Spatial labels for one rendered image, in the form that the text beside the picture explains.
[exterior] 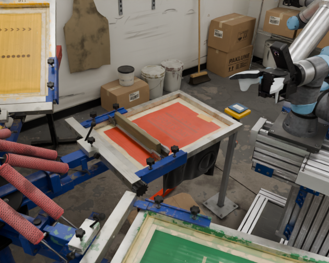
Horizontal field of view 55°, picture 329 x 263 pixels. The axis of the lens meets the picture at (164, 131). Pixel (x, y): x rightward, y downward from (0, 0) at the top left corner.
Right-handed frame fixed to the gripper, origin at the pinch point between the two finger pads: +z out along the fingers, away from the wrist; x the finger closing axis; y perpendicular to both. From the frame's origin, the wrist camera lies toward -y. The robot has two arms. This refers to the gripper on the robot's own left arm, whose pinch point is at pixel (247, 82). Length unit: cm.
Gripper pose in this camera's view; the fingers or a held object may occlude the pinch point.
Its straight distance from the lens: 90.3
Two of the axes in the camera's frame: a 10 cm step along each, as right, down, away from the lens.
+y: 0.5, 8.8, 4.7
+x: -5.4, -3.7, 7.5
